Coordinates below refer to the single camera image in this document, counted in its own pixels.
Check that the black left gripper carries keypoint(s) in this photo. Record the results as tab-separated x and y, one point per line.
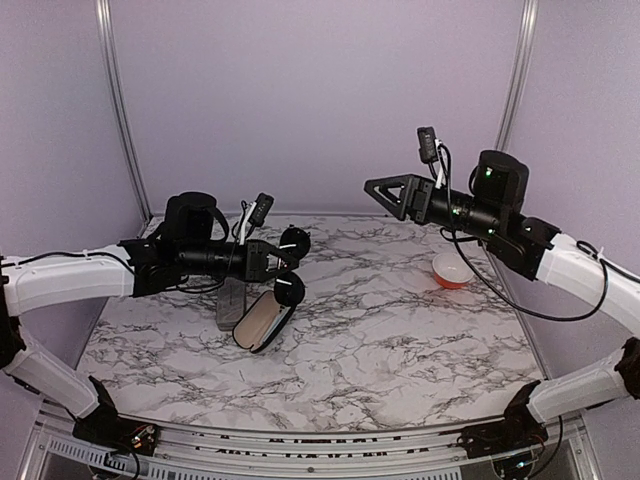
256	261

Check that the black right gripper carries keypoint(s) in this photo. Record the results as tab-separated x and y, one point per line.
415	199

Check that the black rimless sunglasses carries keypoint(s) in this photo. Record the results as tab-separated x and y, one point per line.
289	289

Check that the grey marbled glasses case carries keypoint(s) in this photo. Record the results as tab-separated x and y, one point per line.
230	304

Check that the black glasses case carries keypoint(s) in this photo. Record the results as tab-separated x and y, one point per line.
250	330

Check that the light blue cloth front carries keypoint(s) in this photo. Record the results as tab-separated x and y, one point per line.
280	319

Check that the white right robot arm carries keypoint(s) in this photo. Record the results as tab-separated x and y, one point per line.
538	251

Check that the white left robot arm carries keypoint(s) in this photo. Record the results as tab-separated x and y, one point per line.
193	250

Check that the orange bowl white inside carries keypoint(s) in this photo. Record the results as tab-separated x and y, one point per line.
450	271

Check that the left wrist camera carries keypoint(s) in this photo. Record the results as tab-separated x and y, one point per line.
252	217

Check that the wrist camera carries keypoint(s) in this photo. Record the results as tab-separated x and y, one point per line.
252	217
434	154

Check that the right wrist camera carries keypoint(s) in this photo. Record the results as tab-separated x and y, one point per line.
434	154

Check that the aluminium frame post right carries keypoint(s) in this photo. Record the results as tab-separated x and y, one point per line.
519	72

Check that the aluminium frame post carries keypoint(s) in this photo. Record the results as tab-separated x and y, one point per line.
519	72
117	97

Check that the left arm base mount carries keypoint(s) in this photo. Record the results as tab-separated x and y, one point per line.
106	427

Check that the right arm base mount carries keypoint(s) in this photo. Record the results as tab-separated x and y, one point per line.
516	430

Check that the aluminium front rail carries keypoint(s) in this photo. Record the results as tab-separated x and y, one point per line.
449	451

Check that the aluminium frame post left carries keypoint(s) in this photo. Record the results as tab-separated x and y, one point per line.
117	97

